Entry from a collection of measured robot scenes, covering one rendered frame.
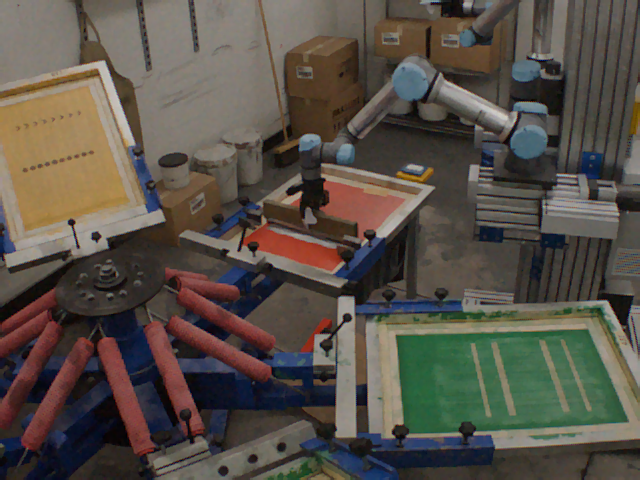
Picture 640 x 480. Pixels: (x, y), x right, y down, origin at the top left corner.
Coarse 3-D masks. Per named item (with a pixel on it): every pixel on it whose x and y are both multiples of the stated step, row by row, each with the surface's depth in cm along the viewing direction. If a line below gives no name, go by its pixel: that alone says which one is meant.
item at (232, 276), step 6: (234, 270) 216; (240, 270) 215; (246, 270) 215; (222, 276) 213; (228, 276) 213; (234, 276) 213; (240, 276) 212; (246, 276) 215; (252, 276) 218; (258, 276) 221; (216, 282) 210; (222, 282) 210; (228, 282) 210; (234, 282) 210; (240, 282) 212; (240, 288) 213
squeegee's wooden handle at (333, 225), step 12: (264, 204) 254; (276, 204) 251; (288, 204) 250; (264, 216) 257; (276, 216) 254; (288, 216) 250; (300, 216) 247; (324, 216) 241; (336, 216) 241; (312, 228) 247; (324, 228) 243; (336, 228) 240; (348, 228) 237
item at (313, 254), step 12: (360, 192) 278; (372, 204) 269; (384, 204) 268; (396, 204) 268; (384, 216) 260; (372, 228) 252; (300, 252) 240; (312, 252) 239; (324, 252) 239; (336, 252) 239; (312, 264) 233; (324, 264) 232; (336, 264) 232
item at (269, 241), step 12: (336, 192) 279; (348, 192) 279; (264, 228) 256; (252, 240) 249; (264, 240) 248; (276, 240) 248; (288, 240) 247; (300, 240) 247; (276, 252) 240; (288, 252) 240
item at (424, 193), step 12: (324, 168) 294; (336, 168) 291; (348, 168) 290; (300, 180) 284; (360, 180) 286; (372, 180) 283; (384, 180) 279; (396, 180) 278; (276, 192) 274; (408, 192) 276; (420, 192) 270; (432, 192) 270; (408, 204) 259; (420, 204) 261; (396, 216) 251; (408, 216) 253; (240, 228) 254; (384, 228) 244; (396, 228) 246; (300, 264) 226
